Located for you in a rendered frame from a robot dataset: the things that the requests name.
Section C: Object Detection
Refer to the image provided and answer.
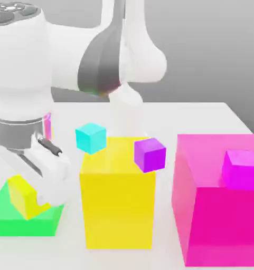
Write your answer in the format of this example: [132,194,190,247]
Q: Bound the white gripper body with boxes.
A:
[11,145,74,208]

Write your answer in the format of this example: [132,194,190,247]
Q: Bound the small yellow cube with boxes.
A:
[7,173,53,221]

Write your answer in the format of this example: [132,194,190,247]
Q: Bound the small cyan cube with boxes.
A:
[74,122,108,155]

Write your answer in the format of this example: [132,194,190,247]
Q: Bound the small purple cube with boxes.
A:
[133,137,167,174]

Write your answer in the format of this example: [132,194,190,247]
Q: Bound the small magenta cube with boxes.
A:
[221,149,254,191]

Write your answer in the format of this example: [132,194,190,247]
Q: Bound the large green box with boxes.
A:
[0,179,65,237]

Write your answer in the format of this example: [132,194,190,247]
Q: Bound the large yellow box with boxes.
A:
[79,136,157,250]

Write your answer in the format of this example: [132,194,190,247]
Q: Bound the large pink box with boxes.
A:
[171,133,254,268]

